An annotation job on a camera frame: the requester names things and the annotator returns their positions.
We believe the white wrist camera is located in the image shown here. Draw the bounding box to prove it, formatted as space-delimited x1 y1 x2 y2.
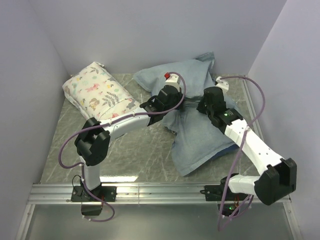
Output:
164 72 181 91
214 76 229 93

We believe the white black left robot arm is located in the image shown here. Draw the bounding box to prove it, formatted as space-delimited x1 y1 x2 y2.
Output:
74 85 186 201

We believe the white floral print pillow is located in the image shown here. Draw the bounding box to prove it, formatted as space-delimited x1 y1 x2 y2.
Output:
62 61 140 121

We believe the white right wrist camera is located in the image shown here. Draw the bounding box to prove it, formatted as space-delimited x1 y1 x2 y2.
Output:
214 76 229 93

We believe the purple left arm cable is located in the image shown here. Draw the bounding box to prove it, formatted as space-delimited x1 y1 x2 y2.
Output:
57 71 187 222

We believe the blue fish print pillowcase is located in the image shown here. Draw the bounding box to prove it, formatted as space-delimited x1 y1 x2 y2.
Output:
133 52 238 176

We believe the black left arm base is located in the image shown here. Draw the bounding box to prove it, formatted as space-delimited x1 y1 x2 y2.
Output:
70 185 117 217

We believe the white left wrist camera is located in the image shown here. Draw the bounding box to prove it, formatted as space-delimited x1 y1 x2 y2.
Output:
164 72 181 91

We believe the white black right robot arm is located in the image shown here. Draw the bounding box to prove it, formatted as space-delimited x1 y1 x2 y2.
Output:
197 86 297 206

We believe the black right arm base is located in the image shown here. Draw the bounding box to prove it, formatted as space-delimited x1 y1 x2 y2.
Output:
200 184 248 217

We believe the aluminium front rail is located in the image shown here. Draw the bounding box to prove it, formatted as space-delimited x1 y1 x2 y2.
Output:
27 182 210 205

